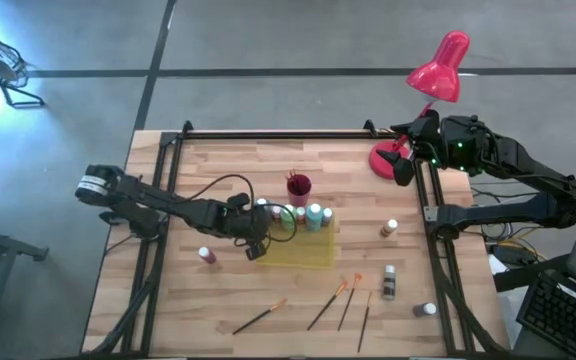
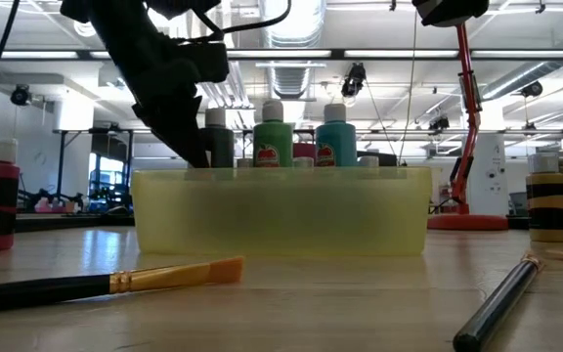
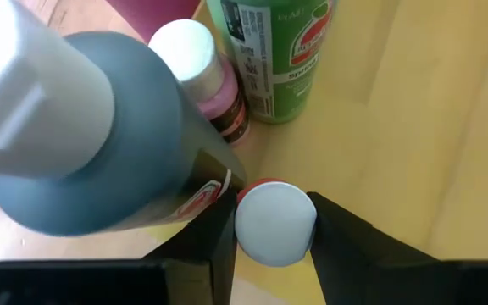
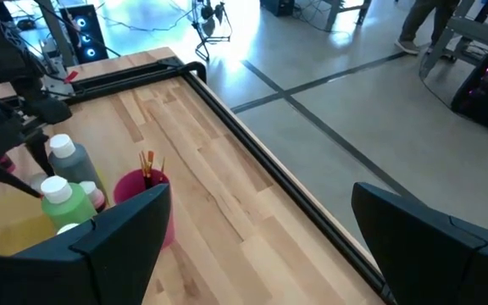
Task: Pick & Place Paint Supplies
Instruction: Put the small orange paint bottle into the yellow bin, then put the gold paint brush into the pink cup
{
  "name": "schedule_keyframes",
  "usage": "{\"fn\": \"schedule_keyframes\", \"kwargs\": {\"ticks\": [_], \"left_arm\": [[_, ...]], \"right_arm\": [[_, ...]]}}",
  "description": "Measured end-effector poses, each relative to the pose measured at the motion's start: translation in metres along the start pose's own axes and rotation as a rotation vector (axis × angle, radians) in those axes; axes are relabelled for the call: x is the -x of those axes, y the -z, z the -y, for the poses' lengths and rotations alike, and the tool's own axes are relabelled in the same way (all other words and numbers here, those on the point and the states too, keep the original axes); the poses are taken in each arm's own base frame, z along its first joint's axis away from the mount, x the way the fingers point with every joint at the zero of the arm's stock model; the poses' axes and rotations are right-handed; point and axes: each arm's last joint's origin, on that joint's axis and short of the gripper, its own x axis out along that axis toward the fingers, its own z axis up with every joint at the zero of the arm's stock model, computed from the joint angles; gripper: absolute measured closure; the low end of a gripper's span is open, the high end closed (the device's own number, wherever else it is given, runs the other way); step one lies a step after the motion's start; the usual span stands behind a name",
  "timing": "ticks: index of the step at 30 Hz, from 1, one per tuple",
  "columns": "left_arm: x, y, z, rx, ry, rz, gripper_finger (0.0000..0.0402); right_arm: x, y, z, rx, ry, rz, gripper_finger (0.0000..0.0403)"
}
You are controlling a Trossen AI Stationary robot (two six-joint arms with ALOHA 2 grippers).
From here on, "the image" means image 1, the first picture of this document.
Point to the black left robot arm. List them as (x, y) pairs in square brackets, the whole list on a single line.
[(168, 205)]

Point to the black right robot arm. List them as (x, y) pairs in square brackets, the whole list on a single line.
[(518, 210)]

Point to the wide orange bristle paintbrush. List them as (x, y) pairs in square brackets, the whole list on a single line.
[(349, 302)]

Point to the black keyboard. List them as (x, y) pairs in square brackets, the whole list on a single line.
[(563, 320)]

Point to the red desk lamp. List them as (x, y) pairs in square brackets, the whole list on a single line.
[(440, 75)]

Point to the small crimson paint bottle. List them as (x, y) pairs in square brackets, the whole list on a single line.
[(207, 255)]

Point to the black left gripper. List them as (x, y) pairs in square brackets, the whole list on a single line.
[(238, 222)]

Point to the small orange paint bottle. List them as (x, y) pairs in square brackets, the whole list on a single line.
[(301, 214)]

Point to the magenta plastic cup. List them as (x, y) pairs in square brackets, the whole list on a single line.
[(299, 197)]

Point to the black metal stand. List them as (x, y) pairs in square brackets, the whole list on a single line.
[(3, 242)]

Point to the grey-blue paint bottle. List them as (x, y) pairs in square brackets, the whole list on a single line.
[(262, 202)]

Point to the large green paint bottle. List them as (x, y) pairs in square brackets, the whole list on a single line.
[(288, 214)]

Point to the black power box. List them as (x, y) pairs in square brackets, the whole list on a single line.
[(513, 255)]

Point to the thin dark paintbrush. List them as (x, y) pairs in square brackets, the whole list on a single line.
[(293, 180)]

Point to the black desk beam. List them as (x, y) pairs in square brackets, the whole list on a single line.
[(528, 275)]

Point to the small ochre paint bottle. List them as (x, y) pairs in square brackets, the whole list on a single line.
[(389, 228)]

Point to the yellow translucent plastic bin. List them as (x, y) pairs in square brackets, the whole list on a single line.
[(308, 250)]

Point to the small dark grey paint bottle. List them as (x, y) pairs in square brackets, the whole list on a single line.
[(425, 310)]

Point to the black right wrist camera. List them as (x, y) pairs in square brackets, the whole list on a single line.
[(425, 122)]

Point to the large teal paint bottle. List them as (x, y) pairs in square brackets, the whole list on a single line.
[(314, 212)]

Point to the thin orange bristle paintbrush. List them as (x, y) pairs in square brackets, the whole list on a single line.
[(297, 183)]

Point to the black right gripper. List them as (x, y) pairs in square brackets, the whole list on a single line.
[(428, 147)]

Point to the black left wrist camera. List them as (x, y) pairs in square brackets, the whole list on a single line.
[(239, 200)]

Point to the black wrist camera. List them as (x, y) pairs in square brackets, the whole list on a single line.
[(239, 200), (425, 122)]

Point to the flat orange bristle paintbrush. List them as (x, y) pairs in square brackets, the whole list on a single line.
[(258, 319)]

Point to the small purple paint bottle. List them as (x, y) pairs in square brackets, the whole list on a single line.
[(327, 216)]

